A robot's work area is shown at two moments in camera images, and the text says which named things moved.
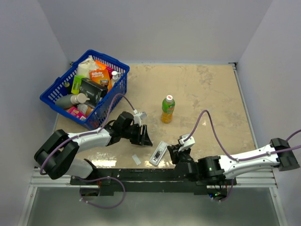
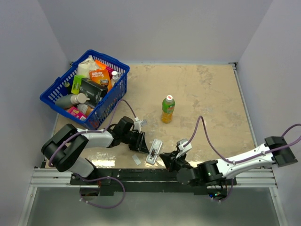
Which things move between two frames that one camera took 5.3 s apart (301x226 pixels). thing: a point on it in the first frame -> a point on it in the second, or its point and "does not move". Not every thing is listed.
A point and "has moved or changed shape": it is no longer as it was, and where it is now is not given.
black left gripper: [143, 138] -> [140, 144]
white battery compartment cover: [136, 159] does not move
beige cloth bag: [84, 68] does not move
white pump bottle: [115, 77] does not move
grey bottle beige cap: [67, 100] does not move
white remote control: [158, 153] has moved or changed shape
